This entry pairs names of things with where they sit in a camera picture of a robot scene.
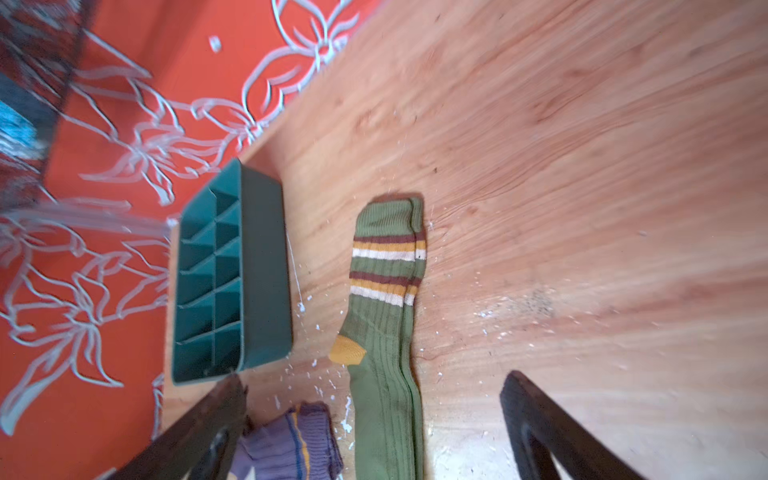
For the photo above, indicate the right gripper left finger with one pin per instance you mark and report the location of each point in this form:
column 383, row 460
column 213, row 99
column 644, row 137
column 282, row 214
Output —
column 201, row 444

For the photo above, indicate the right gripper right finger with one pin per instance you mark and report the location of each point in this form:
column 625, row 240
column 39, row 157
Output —
column 542, row 435

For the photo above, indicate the purple sock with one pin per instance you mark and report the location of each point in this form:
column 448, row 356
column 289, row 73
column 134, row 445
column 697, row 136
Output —
column 297, row 445

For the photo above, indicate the green striped sock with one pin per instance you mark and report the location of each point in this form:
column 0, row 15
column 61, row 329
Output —
column 374, row 342

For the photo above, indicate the green divided tray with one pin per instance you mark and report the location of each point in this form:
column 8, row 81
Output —
column 232, row 302

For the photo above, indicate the light blue box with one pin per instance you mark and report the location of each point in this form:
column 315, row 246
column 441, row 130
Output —
column 18, row 135

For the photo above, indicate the black wire basket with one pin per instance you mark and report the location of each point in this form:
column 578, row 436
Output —
column 42, row 43

